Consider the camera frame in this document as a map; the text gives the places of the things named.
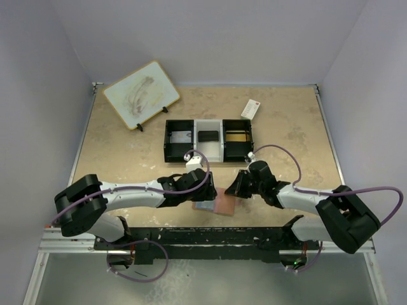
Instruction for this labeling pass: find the white plastic bin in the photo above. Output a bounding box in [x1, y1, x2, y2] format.
[192, 119, 224, 163]

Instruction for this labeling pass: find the whiteboard with yellow frame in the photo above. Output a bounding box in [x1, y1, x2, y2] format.
[102, 60, 181, 130]

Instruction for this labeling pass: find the black left plastic bin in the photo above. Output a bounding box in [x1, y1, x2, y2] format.
[163, 119, 194, 163]

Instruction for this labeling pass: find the silver card in left bin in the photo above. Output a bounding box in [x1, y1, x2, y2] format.
[169, 131, 192, 144]

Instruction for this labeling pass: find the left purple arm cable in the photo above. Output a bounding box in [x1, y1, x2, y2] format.
[50, 149, 212, 227]

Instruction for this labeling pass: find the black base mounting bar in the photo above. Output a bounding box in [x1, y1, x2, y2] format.
[94, 226, 319, 265]

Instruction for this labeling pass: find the black plastic bin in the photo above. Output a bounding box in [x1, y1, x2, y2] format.
[223, 119, 254, 163]
[163, 119, 194, 163]

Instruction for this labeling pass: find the pink leather card holder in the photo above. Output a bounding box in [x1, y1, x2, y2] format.
[192, 187, 237, 216]

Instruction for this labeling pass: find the purple base cable loop left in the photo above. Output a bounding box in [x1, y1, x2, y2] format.
[106, 239, 169, 283]

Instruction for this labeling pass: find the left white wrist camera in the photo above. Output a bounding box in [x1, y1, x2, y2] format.
[184, 151, 204, 173]

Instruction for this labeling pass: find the black right plastic bin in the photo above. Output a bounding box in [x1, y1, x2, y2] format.
[223, 119, 254, 163]

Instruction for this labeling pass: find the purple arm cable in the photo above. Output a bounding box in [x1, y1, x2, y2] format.
[50, 149, 212, 227]
[251, 144, 404, 227]

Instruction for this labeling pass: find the gold card with stripe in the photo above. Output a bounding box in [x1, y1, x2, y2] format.
[225, 133, 247, 142]

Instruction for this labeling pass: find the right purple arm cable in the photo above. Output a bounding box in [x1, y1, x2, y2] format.
[251, 144, 404, 227]

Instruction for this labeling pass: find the black card in white bin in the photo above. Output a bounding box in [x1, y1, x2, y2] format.
[198, 130, 219, 142]

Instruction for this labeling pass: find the light blue card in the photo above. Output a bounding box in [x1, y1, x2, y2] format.
[193, 201, 216, 212]

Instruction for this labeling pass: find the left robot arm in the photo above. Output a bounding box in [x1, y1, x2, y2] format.
[52, 169, 217, 249]

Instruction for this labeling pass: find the white red paper box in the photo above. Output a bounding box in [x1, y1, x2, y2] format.
[240, 99, 261, 120]

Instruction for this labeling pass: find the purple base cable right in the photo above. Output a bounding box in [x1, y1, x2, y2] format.
[284, 243, 322, 274]

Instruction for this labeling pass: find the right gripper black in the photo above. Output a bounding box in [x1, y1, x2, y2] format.
[225, 169, 264, 199]

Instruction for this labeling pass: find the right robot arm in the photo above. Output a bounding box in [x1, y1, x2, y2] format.
[224, 161, 381, 254]

